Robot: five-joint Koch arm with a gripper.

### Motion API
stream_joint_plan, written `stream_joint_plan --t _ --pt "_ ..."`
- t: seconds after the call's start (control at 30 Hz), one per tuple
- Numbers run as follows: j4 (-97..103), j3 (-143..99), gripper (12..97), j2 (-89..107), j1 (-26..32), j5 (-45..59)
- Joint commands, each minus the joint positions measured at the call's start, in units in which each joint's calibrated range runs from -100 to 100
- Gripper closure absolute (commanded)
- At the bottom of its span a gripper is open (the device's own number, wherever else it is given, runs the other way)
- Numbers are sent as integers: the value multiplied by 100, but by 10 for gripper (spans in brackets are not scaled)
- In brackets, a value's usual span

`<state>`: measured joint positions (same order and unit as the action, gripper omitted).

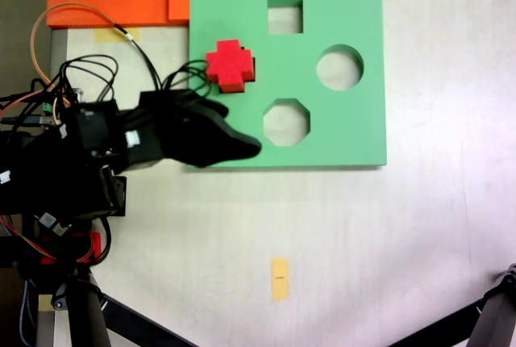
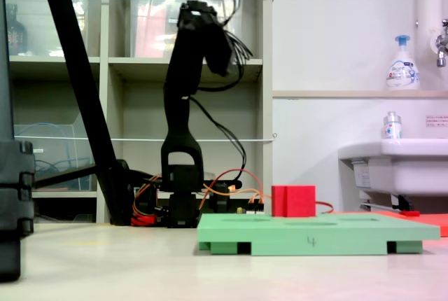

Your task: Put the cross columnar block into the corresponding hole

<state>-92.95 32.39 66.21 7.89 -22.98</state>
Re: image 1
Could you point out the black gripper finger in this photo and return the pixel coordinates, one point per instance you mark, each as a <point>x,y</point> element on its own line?
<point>225,145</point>
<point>209,109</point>

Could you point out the red cross columnar block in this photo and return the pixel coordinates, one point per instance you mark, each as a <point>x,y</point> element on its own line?
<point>230,64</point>

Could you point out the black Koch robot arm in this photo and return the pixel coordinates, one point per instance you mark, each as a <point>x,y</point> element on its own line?
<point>96,125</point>

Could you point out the green shape hole board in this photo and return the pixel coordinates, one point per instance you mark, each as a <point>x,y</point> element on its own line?
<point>342,129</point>

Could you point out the yellow tape piece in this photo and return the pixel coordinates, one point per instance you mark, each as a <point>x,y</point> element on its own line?
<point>109,35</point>

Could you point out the green circuit board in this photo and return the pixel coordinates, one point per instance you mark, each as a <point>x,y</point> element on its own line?
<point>47,109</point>

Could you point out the black usb plug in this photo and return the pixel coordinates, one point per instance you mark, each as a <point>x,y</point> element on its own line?
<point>28,120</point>

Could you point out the yellow paper label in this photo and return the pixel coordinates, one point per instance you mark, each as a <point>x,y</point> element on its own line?
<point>280,282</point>

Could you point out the black power circuit board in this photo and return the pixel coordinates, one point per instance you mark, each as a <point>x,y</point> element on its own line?
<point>50,222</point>

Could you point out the red black table clamp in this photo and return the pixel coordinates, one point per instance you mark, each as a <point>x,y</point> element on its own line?
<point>24,256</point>

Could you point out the black notched tripod leg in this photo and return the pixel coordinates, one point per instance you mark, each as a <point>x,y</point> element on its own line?
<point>496,314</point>

